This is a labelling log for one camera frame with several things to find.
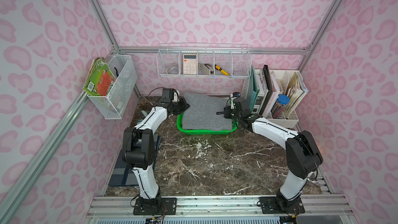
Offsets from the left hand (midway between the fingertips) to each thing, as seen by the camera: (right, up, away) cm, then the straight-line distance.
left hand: (188, 101), depth 94 cm
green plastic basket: (+2, -17, -5) cm, 18 cm away
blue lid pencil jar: (+55, -6, +2) cm, 55 cm away
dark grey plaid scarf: (-32, -38, -14) cm, 51 cm away
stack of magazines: (+62, +8, -6) cm, 63 cm away
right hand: (+21, -4, -2) cm, 22 cm away
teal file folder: (+36, +6, -12) cm, 39 cm away
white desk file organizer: (+46, +3, -13) cm, 48 cm away
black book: (+45, +7, -11) cm, 47 cm away
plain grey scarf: (+11, -7, -1) cm, 13 cm away
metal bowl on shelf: (-10, +19, +2) cm, 22 cm away
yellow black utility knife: (+18, +21, +4) cm, 29 cm away
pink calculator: (+1, +23, +1) cm, 23 cm away
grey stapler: (+12, +20, -1) cm, 23 cm away
